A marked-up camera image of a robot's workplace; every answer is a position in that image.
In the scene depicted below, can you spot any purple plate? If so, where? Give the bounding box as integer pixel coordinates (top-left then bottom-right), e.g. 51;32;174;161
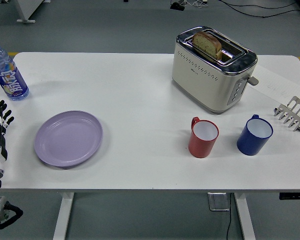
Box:
34;110;104;168

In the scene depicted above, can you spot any blue drink bottle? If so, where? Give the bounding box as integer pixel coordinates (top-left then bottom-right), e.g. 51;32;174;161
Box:
0;39;30;102

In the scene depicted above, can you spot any white table leg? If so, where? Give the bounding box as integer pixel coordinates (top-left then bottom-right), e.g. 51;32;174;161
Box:
52;192;76;240
233;192;256;240

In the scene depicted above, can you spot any red mug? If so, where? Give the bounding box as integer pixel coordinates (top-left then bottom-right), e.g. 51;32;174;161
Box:
188;116;220;159

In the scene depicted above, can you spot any cream silver toaster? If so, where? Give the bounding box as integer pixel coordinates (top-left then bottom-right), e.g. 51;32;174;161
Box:
171;25;260;115

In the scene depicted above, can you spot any grey metal floor box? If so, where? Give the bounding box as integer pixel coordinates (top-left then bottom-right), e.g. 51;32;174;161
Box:
207;192;231;212

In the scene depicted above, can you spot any black floor device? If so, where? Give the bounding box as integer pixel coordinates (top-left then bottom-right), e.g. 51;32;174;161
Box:
170;1;186;11

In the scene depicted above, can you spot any brown bread slice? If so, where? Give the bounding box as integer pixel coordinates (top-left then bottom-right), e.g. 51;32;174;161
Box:
192;31;223;60

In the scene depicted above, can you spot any blue mug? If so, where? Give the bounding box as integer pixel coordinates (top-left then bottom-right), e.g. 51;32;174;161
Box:
236;114;274;156

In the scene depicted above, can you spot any white paper sheet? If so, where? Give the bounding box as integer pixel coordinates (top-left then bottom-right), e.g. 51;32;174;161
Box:
249;65;300;103

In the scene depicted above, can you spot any black table control panel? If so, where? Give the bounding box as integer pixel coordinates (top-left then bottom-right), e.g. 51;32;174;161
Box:
279;192;300;201

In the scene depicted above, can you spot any metal toast rack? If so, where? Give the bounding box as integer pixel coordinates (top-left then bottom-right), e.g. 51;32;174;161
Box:
273;95;300;133

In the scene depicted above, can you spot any white furniture frame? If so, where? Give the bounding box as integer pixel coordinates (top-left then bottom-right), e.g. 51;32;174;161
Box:
0;0;51;25

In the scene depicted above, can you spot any black power cable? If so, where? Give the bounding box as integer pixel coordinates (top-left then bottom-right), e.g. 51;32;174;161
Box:
224;193;235;240

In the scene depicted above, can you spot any white cable bundle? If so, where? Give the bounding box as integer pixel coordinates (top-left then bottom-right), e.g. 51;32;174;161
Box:
183;0;208;7

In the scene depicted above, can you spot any long black floor cable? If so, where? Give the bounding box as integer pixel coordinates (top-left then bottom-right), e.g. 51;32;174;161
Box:
221;0;300;19

